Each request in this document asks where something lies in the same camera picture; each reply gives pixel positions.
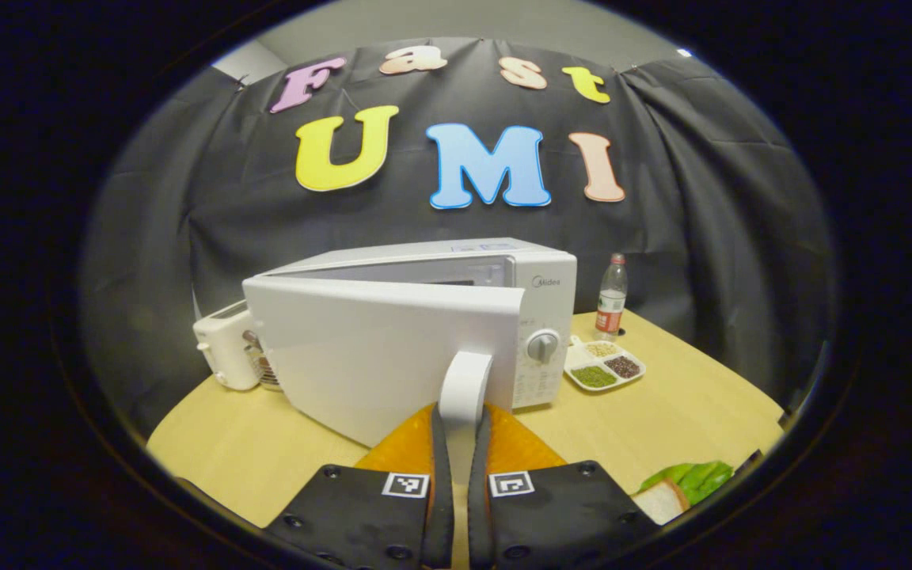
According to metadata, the toast sandwich with lettuce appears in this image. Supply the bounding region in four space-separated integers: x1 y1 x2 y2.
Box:
632 461 735 526

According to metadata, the white divided dish of beans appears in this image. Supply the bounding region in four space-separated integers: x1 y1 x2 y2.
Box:
564 336 647 393

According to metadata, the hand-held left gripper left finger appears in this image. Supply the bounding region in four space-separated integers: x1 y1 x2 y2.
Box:
264 402 454 570

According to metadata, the white toaster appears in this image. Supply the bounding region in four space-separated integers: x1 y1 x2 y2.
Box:
193 299 263 392

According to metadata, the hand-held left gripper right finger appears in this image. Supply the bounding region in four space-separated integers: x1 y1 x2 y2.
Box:
468 404 659 570

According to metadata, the white microwave oven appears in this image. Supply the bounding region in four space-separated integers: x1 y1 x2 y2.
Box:
242 237 578 485

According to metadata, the plastic bottle with red label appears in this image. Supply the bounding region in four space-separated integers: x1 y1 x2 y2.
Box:
595 253 629 343

